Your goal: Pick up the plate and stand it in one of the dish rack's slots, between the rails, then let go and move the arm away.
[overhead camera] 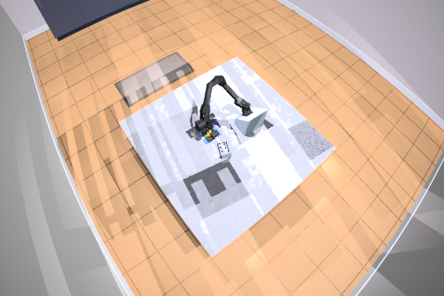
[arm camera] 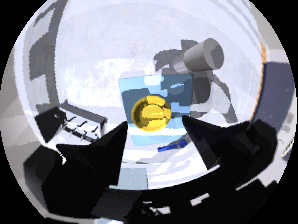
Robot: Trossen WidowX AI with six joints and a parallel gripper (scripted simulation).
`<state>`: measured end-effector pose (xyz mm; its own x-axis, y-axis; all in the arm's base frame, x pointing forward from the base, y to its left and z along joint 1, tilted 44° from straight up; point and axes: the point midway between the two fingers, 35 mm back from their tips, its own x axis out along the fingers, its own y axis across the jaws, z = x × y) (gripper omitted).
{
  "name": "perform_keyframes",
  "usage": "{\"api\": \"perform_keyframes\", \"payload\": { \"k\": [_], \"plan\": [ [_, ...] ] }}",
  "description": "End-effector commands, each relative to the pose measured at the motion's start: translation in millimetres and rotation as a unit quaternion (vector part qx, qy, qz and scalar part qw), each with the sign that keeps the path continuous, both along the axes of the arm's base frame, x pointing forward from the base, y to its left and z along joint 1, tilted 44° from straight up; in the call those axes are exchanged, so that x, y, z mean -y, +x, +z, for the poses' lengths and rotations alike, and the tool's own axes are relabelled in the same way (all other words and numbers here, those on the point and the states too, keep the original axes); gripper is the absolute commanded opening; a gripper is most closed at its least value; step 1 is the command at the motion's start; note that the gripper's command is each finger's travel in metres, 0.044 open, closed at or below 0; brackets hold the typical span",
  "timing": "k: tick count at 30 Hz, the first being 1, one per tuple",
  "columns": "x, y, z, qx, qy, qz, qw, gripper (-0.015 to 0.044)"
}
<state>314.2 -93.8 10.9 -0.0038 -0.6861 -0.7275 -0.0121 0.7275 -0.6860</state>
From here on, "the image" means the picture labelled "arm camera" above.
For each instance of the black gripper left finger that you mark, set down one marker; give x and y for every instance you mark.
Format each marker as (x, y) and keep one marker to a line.
(103, 156)

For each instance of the grey cylinder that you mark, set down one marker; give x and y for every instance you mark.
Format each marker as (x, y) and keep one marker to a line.
(204, 56)

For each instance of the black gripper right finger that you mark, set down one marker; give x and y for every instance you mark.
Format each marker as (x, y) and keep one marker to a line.
(211, 140)

